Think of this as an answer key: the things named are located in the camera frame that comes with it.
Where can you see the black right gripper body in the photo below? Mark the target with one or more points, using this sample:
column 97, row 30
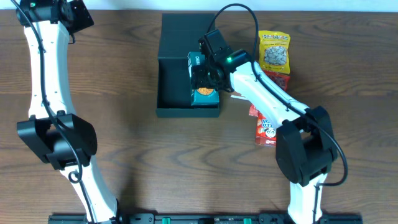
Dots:
column 203, row 77

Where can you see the teal coconut cookie box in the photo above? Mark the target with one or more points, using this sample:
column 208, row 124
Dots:
column 200, row 96

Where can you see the black gift box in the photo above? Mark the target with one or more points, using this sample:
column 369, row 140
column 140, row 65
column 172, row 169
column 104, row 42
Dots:
column 180, row 33

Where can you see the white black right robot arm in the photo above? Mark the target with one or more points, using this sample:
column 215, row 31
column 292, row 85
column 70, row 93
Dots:
column 305, row 144

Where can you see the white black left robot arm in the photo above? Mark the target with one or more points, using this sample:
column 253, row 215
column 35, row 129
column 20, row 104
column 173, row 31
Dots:
column 53, row 131

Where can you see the brown white snack box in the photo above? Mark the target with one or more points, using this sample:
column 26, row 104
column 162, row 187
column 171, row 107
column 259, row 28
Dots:
column 239, row 97

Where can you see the yellow seed snack bag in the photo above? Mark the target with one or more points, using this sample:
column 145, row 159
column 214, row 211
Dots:
column 274, row 51

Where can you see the red Hello Panda box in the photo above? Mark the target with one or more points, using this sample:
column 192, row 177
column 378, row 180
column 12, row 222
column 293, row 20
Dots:
column 265, row 133

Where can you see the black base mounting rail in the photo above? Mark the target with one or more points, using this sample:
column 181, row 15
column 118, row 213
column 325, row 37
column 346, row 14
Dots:
column 262, row 218

